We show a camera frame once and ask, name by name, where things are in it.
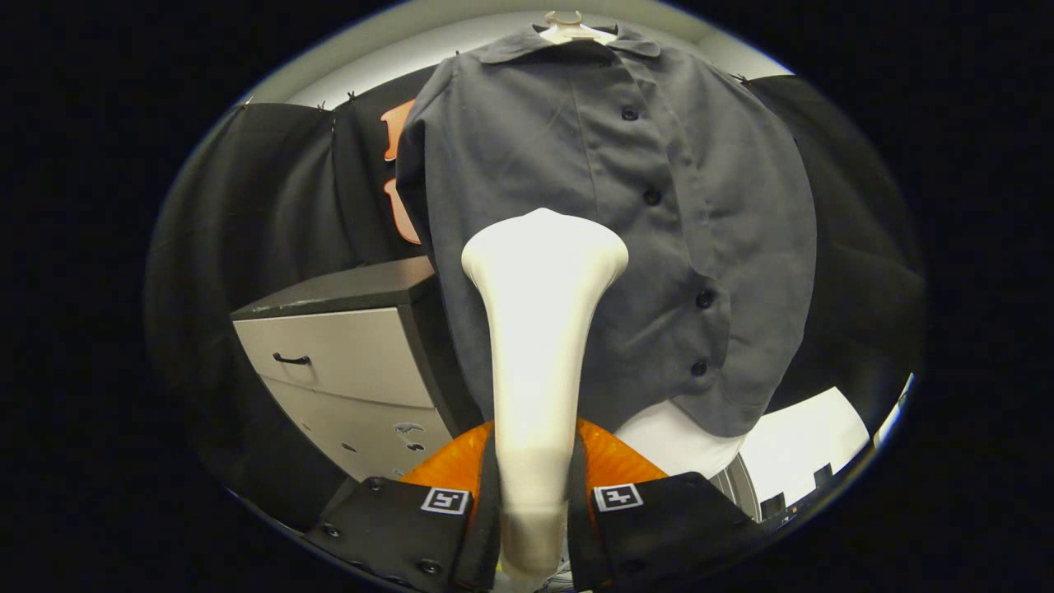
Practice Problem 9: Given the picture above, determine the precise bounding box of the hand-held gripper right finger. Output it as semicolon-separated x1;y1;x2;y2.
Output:
567;418;763;593

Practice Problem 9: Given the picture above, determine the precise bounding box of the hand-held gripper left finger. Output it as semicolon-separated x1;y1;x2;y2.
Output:
301;420;502;593

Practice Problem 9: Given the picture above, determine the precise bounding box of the white garment steamer head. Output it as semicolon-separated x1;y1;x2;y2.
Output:
461;208;631;591

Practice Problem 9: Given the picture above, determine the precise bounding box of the dark grey button shirt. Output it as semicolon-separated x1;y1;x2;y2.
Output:
394;24;818;438

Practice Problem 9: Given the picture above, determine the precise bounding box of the white ironing pad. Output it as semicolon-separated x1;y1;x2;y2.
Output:
615;400;747;479

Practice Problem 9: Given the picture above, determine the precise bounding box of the white side table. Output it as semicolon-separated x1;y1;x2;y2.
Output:
737;386;871;516

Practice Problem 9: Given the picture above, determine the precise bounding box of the grey drawer cabinet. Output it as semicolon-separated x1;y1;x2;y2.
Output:
230;255;485;483

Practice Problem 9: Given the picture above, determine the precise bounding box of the black backdrop cloth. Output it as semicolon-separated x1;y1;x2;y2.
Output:
144;66;927;528

